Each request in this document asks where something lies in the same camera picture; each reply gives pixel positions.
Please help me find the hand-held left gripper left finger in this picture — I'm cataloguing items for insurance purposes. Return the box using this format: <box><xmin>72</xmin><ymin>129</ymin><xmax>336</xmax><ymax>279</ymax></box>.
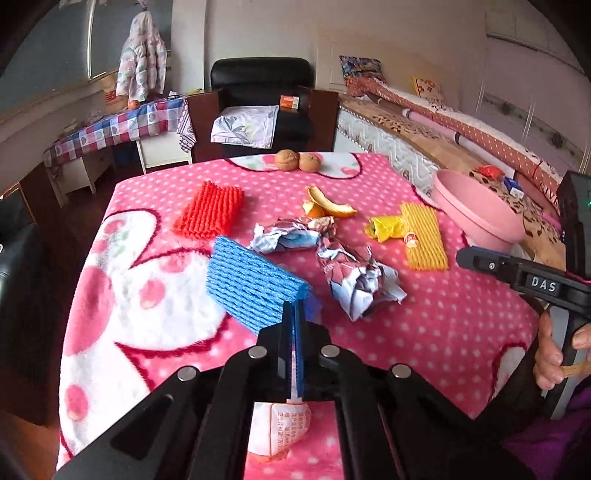
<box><xmin>55</xmin><ymin>300</ymin><xmax>295</xmax><ymax>480</ymax></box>

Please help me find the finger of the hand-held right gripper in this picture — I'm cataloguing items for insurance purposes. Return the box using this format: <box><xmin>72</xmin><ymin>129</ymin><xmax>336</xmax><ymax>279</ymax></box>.
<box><xmin>455</xmin><ymin>246</ymin><xmax>514</xmax><ymax>283</ymax></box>

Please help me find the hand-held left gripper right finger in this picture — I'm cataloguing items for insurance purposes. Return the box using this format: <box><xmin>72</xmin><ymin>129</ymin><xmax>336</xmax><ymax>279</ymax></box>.
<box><xmin>294</xmin><ymin>299</ymin><xmax>539</xmax><ymax>480</ymax></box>

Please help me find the pink plastic basin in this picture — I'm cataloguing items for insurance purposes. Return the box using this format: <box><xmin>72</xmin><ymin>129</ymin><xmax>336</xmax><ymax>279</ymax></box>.
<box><xmin>430</xmin><ymin>169</ymin><xmax>527</xmax><ymax>254</ymax></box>

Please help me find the white printed packet wrapper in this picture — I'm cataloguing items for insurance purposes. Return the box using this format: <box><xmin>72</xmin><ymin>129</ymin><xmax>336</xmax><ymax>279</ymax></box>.
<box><xmin>248</xmin><ymin>399</ymin><xmax>315</xmax><ymax>462</ymax></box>

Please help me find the yellow wrapper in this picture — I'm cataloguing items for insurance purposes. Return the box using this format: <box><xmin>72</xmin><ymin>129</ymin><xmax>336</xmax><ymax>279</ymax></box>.
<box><xmin>365</xmin><ymin>215</ymin><xmax>409</xmax><ymax>243</ymax></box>

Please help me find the person's right forearm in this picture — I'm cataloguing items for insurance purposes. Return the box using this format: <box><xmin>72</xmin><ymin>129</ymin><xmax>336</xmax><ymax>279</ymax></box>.
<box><xmin>505</xmin><ymin>383</ymin><xmax>591</xmax><ymax>480</ymax></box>

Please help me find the person's right hand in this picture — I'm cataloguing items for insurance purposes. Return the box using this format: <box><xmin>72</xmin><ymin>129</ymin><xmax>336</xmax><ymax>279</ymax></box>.
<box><xmin>532</xmin><ymin>311</ymin><xmax>591</xmax><ymax>391</ymax></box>

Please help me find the yellow foam net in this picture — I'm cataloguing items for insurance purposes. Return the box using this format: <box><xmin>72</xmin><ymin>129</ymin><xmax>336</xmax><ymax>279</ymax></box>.
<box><xmin>399</xmin><ymin>202</ymin><xmax>450</xmax><ymax>271</ymax></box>

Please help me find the blue foam net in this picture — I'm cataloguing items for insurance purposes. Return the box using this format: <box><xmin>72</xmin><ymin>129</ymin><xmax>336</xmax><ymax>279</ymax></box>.
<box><xmin>205</xmin><ymin>235</ymin><xmax>322</xmax><ymax>337</ymax></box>

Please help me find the crumpled printed paper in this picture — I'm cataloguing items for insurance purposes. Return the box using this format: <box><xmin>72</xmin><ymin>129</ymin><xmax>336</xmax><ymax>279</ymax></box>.
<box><xmin>315</xmin><ymin>235</ymin><xmax>408</xmax><ymax>322</ymax></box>
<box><xmin>250</xmin><ymin>217</ymin><xmax>338</xmax><ymax>254</ymax></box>

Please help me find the curved orange peel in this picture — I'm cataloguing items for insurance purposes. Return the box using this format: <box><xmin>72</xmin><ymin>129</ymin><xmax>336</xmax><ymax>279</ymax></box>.
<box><xmin>307</xmin><ymin>186</ymin><xmax>358</xmax><ymax>217</ymax></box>

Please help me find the pink roll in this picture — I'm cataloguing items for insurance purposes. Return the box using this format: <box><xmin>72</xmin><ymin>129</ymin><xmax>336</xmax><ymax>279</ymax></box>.
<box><xmin>399</xmin><ymin>108</ymin><xmax>462</xmax><ymax>146</ymax></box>

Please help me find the red foam net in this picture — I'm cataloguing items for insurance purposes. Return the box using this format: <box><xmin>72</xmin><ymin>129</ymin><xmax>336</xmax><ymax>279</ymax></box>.
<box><xmin>173</xmin><ymin>181</ymin><xmax>245</xmax><ymax>240</ymax></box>

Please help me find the white wardrobe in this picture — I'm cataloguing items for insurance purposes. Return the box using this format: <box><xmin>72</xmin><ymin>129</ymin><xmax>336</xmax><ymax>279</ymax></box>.
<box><xmin>485</xmin><ymin>28</ymin><xmax>591</xmax><ymax>158</ymax></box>

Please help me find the pink dotted blanket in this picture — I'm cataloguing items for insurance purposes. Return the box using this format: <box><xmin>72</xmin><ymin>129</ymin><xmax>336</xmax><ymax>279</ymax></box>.
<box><xmin>58</xmin><ymin>151</ymin><xmax>546</xmax><ymax>480</ymax></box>

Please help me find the yellow floral pillow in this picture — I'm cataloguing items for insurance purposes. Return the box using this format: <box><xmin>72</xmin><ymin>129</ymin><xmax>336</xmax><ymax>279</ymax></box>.
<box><xmin>411</xmin><ymin>76</ymin><xmax>448</xmax><ymax>104</ymax></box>

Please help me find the white floral cloth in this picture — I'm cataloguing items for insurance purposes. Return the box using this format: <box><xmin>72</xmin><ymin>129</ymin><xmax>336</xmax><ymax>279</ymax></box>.
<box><xmin>211</xmin><ymin>104</ymin><xmax>280</xmax><ymax>149</ymax></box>

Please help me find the colourful patterned pillow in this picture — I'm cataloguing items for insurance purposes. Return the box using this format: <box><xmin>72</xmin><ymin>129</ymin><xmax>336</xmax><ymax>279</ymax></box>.
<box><xmin>339</xmin><ymin>55</ymin><xmax>384</xmax><ymax>84</ymax></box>

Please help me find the dark checked towel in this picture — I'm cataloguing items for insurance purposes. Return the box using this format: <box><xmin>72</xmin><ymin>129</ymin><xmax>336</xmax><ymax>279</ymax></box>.
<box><xmin>177</xmin><ymin>99</ymin><xmax>197</xmax><ymax>153</ymax></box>

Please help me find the cream headboard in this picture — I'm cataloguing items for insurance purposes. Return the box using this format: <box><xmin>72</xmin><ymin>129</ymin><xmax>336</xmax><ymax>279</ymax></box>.
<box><xmin>318</xmin><ymin>25</ymin><xmax>462</xmax><ymax>109</ymax></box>

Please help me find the white desk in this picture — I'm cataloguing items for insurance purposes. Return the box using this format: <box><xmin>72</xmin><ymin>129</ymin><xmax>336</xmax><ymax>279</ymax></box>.
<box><xmin>46</xmin><ymin>129</ymin><xmax>192</xmax><ymax>206</ymax></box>

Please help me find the brown paper bag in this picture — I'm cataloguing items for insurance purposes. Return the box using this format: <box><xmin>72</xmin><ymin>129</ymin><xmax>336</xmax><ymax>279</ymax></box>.
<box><xmin>100</xmin><ymin>76</ymin><xmax>127</xmax><ymax>112</ymax></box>

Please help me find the hanging patterned jacket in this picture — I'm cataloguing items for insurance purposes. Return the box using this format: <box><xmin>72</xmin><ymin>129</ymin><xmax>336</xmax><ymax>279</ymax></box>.
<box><xmin>115</xmin><ymin>9</ymin><xmax>168</xmax><ymax>102</ymax></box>

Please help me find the large window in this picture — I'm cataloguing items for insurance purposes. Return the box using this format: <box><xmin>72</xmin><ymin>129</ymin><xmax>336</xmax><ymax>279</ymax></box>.
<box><xmin>0</xmin><ymin>0</ymin><xmax>171</xmax><ymax>116</ymax></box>

